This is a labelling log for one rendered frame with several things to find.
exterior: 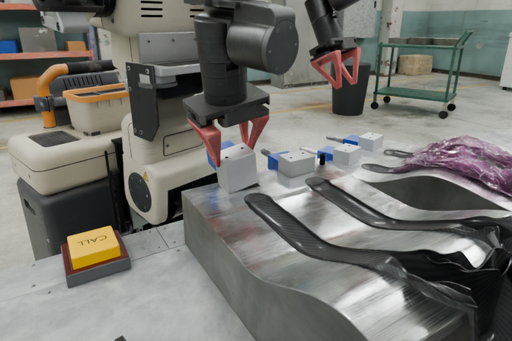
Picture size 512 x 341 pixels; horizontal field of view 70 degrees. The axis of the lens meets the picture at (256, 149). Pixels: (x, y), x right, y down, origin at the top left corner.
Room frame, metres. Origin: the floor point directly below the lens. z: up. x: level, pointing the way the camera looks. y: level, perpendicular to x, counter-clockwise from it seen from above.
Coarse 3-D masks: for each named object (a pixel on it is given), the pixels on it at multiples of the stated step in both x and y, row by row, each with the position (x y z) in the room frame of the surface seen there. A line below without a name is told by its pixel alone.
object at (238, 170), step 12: (228, 144) 0.54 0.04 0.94; (240, 144) 0.51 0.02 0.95; (228, 156) 0.48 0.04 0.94; (240, 156) 0.48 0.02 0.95; (252, 156) 0.49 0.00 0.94; (216, 168) 0.50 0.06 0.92; (228, 168) 0.47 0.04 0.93; (240, 168) 0.48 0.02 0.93; (252, 168) 0.49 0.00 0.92; (228, 180) 0.47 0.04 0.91; (240, 180) 0.48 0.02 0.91; (252, 180) 0.49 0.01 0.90; (228, 192) 0.48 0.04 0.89
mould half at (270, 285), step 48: (192, 192) 0.48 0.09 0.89; (240, 192) 0.48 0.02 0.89; (288, 192) 0.48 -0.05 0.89; (192, 240) 0.45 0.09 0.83; (240, 240) 0.36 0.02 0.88; (336, 240) 0.36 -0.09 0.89; (384, 240) 0.33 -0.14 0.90; (432, 240) 0.30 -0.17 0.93; (240, 288) 0.33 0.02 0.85; (288, 288) 0.25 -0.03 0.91; (336, 288) 0.23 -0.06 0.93; (384, 288) 0.22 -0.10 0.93; (288, 336) 0.25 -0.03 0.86; (336, 336) 0.20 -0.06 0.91; (384, 336) 0.18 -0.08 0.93; (432, 336) 0.18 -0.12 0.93
